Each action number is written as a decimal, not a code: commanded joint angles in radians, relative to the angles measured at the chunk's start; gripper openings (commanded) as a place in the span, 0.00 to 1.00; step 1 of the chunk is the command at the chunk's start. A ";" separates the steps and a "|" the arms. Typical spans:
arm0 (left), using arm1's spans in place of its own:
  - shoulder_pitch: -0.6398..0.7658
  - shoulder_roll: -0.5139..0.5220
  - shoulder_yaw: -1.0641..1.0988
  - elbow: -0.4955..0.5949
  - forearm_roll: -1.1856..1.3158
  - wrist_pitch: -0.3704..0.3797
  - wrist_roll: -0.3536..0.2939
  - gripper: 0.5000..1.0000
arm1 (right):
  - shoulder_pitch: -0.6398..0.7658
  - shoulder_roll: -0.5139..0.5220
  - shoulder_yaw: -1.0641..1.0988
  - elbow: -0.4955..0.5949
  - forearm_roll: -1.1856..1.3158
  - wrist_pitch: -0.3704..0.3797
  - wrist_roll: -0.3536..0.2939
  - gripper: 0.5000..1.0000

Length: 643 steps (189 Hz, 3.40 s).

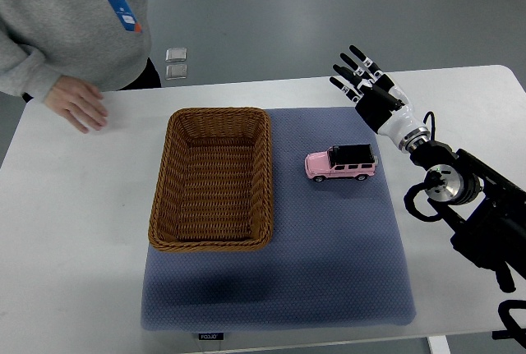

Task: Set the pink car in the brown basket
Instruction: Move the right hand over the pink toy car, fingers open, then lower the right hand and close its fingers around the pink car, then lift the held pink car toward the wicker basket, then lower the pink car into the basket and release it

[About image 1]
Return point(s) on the person's bare hand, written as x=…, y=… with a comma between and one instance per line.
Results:
x=79, y=102

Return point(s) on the lower silver floor plate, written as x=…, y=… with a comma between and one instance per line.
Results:
x=176, y=72

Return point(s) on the blue grey quilted mat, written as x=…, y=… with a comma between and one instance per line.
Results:
x=335, y=258

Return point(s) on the pink toy car black roof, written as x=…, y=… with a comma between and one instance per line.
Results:
x=341, y=162

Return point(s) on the white table leg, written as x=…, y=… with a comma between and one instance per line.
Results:
x=438, y=344

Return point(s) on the silver floor plate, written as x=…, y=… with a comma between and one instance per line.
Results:
x=176, y=55
x=176, y=72

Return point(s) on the brown wicker basket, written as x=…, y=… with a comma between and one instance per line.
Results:
x=215, y=187

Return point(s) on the grey sweatshirt person torso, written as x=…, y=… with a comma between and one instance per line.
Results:
x=42, y=40

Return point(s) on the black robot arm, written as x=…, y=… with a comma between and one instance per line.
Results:
x=485, y=210

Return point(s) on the black white robotic hand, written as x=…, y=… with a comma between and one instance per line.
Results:
x=381, y=104

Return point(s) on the upper silver floor plate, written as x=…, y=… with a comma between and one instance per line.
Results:
x=176, y=55

